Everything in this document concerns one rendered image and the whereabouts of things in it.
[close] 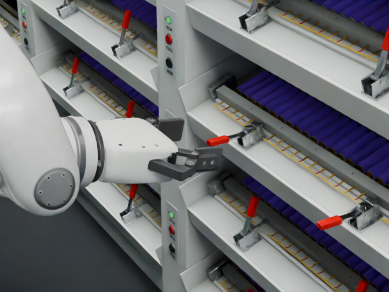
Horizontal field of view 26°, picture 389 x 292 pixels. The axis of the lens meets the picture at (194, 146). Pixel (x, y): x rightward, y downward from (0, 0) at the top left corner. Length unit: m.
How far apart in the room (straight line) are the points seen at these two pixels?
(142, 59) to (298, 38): 0.50
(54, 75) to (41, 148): 1.23
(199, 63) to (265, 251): 0.33
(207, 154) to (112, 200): 0.90
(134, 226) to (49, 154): 0.99
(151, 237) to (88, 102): 0.35
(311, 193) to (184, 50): 0.35
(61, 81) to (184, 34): 0.70
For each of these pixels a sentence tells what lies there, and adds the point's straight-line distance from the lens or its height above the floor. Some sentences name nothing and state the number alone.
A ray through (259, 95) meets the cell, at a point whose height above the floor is 0.56.
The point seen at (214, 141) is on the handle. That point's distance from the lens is 1.29.
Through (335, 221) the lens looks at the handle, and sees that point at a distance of 1.12.
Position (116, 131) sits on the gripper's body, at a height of 0.69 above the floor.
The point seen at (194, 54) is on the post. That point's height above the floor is 0.62.
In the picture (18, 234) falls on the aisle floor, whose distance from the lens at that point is 2.09.
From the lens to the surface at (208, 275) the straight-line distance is 1.65.
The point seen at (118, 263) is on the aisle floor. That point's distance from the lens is 1.96.
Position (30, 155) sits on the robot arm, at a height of 0.75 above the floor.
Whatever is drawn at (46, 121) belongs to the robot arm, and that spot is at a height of 0.78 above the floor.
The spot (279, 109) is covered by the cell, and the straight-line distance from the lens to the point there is 1.36.
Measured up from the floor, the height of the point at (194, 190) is 0.36.
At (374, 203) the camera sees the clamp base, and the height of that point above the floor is 0.55.
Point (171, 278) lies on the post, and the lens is 1.70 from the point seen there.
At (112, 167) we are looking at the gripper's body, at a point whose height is 0.67.
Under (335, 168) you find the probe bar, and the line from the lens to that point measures 1.22.
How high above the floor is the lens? 1.16
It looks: 28 degrees down
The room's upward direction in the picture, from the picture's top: straight up
